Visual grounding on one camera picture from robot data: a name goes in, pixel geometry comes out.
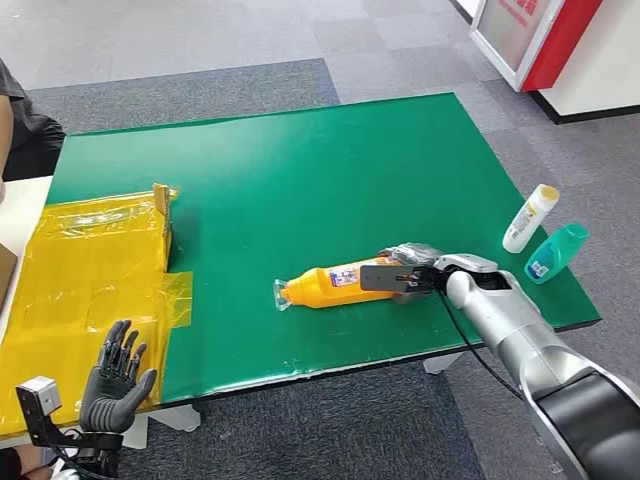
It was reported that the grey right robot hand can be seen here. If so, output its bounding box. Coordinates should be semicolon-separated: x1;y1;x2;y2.
378;242;444;306

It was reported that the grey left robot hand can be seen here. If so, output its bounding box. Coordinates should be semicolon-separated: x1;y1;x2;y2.
79;319;158;436

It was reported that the orange bottle with clear cap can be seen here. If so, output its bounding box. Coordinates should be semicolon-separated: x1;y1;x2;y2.
272;256;407;313

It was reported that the white bottle with yellow cap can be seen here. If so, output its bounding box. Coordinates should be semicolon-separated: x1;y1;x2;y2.
502;184;561;255

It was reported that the teal transparent bottle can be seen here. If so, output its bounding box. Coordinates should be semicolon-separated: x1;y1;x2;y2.
523;223;590;285

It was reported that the white table foot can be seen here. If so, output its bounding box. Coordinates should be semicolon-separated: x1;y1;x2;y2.
121;404;202;451
423;351;465;376

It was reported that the yellow plastic sheet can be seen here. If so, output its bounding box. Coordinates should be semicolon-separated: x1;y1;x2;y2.
0;188;194;439

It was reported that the green table cover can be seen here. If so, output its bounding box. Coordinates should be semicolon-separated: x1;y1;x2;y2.
45;92;602;407

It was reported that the brown cardboard piece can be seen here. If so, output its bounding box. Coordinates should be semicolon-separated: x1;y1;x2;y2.
0;242;19;314

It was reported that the cardboard flap with yellow tape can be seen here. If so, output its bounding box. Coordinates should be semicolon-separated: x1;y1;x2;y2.
152;183;174;274

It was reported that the red and white cabinet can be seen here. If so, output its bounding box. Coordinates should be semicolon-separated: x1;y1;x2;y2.
468;0;640;125

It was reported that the person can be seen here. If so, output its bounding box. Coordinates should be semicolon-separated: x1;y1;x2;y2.
0;57;67;183

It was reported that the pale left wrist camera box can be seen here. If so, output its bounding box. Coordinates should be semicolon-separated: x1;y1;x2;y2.
16;376;63;446

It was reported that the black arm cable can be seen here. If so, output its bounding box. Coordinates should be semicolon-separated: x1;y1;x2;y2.
438;290;525;401

